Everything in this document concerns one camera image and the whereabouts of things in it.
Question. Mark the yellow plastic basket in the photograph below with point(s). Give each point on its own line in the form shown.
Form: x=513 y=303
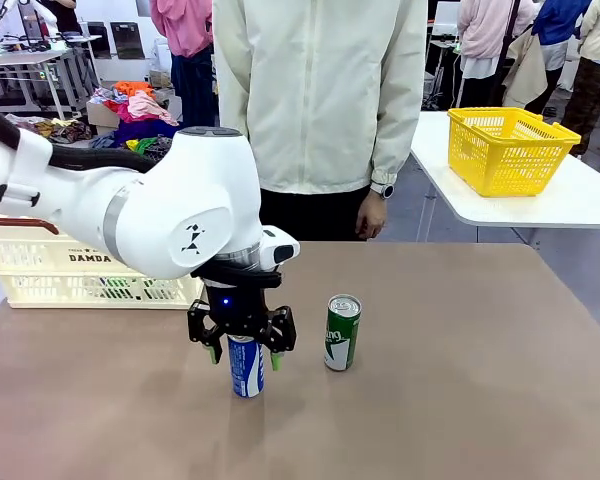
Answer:
x=510 y=160

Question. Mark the person in cream jacket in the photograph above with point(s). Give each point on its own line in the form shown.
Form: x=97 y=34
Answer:
x=320 y=100

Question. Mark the green drink can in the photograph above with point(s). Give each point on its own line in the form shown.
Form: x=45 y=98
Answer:
x=340 y=340
x=107 y=289

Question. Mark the blue cloth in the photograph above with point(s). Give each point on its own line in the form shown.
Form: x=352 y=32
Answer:
x=145 y=131

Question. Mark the dark patterned cloth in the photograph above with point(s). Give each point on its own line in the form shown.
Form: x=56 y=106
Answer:
x=60 y=130

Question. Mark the person's left forearm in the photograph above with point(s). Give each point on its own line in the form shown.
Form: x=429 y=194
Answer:
x=397 y=140

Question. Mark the white table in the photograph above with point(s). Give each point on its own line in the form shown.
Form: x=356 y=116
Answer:
x=530 y=210

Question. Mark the grey metal frame table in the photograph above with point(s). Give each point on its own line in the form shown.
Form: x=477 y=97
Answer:
x=30 y=57

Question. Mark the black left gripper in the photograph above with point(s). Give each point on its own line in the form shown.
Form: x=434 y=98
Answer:
x=235 y=310

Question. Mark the cream plastic shopping basket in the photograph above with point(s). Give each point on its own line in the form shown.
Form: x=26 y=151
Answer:
x=30 y=260

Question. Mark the orange cloth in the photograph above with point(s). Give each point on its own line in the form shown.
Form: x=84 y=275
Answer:
x=135 y=89

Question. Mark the person's right forearm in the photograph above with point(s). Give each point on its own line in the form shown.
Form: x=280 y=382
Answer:
x=232 y=105

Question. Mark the person in pale pink top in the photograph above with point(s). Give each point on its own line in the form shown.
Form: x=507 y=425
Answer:
x=490 y=25

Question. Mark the person's left hand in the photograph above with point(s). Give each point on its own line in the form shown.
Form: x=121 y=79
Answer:
x=372 y=217

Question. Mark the person in blue jacket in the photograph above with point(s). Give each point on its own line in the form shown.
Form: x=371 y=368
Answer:
x=560 y=20

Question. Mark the pink cloth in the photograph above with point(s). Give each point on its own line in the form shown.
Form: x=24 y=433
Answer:
x=150 y=107

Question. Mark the black cabinet unit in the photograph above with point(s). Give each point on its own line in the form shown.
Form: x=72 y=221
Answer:
x=127 y=40
x=100 y=40

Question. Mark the beige coat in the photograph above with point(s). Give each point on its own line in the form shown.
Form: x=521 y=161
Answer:
x=527 y=70

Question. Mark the blue white drink can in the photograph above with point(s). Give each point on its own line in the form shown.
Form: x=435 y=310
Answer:
x=246 y=370

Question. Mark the white wristwatch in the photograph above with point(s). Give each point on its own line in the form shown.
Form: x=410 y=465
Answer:
x=386 y=190

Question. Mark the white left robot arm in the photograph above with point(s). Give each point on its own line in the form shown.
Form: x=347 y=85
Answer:
x=180 y=200

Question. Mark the cardboard box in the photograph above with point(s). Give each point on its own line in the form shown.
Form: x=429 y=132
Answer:
x=102 y=115

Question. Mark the person in pink hoodie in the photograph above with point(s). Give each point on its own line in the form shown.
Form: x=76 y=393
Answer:
x=185 y=25

